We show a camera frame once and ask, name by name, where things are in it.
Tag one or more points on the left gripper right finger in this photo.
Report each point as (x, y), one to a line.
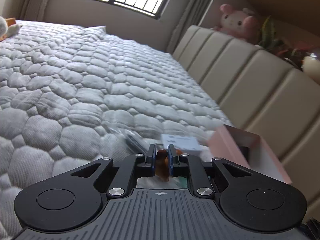
(191, 168)

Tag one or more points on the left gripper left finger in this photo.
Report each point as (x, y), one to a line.
(129, 171)

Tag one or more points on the brown animal figurine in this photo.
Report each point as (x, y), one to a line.
(162, 165)

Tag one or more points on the white product box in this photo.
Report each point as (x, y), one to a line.
(157, 183)

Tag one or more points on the grey remote control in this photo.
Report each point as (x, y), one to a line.
(136, 144)

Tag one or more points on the pink cardboard box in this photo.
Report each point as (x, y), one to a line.
(248, 150)

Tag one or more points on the beige padded headboard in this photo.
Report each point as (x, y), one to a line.
(262, 94)

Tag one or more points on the green plant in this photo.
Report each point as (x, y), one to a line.
(268, 38)

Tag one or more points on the pink plush pig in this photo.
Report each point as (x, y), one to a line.
(241, 24)

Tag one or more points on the white round lamp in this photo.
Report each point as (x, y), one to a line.
(311, 67)

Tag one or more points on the beige curtain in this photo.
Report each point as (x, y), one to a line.
(192, 15)

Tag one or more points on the white orange plush toy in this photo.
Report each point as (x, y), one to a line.
(8, 28)

